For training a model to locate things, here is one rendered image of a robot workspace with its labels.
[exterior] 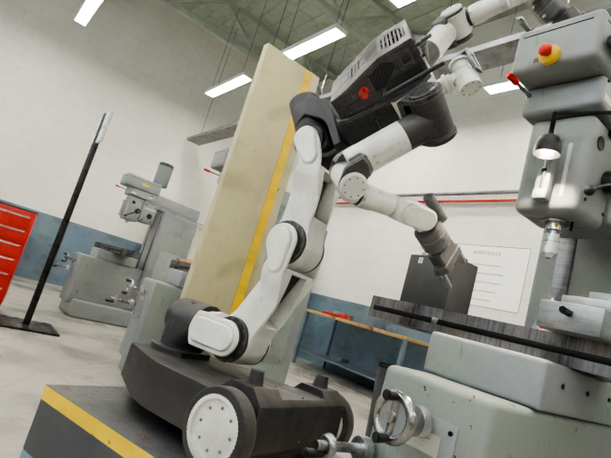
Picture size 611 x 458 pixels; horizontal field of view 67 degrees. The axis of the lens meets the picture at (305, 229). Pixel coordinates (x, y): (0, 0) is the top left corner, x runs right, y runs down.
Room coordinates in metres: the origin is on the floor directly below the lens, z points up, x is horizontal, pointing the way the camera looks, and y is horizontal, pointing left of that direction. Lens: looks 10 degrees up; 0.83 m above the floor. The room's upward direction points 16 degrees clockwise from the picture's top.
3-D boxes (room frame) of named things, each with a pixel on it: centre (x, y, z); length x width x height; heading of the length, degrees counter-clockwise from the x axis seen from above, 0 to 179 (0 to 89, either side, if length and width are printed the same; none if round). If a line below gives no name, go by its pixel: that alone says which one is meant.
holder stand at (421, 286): (1.68, -0.52, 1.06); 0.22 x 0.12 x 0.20; 29
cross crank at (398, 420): (1.10, -0.34, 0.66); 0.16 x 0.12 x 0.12; 126
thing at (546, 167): (1.33, -0.65, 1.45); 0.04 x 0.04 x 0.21; 36
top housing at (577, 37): (1.40, -0.75, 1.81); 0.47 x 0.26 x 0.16; 126
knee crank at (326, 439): (1.20, -0.23, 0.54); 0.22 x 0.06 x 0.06; 126
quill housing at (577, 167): (1.39, -0.75, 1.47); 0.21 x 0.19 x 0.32; 36
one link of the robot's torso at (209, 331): (1.58, 0.14, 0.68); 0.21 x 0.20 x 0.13; 55
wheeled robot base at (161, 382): (1.56, 0.11, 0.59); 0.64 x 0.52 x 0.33; 55
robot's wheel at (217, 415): (1.20, 0.07, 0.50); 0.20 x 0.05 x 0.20; 55
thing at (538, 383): (1.39, -0.74, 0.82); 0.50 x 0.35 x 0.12; 126
